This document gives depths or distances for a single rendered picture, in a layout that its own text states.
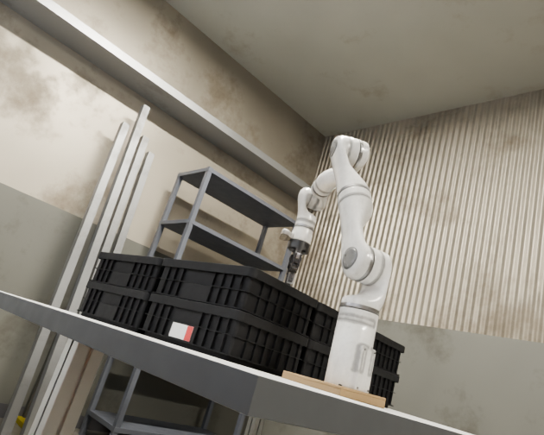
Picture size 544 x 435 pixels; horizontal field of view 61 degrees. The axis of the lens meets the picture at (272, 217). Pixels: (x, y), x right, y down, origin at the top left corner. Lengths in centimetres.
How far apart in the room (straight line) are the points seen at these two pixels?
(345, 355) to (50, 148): 270
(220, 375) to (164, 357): 12
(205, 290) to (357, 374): 45
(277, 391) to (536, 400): 273
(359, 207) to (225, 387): 76
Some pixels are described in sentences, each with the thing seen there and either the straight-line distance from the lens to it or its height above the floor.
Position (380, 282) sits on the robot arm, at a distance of 112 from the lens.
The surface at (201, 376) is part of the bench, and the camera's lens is 56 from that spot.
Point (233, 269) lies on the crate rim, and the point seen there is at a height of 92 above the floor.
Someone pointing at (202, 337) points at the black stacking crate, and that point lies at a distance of 121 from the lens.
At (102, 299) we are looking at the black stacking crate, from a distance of 166.
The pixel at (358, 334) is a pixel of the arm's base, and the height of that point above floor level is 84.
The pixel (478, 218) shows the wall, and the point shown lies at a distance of 364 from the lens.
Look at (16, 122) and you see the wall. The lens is 336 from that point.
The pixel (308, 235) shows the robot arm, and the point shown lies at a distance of 159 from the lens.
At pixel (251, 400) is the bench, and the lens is 49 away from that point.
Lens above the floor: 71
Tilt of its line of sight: 18 degrees up
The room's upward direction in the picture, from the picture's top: 17 degrees clockwise
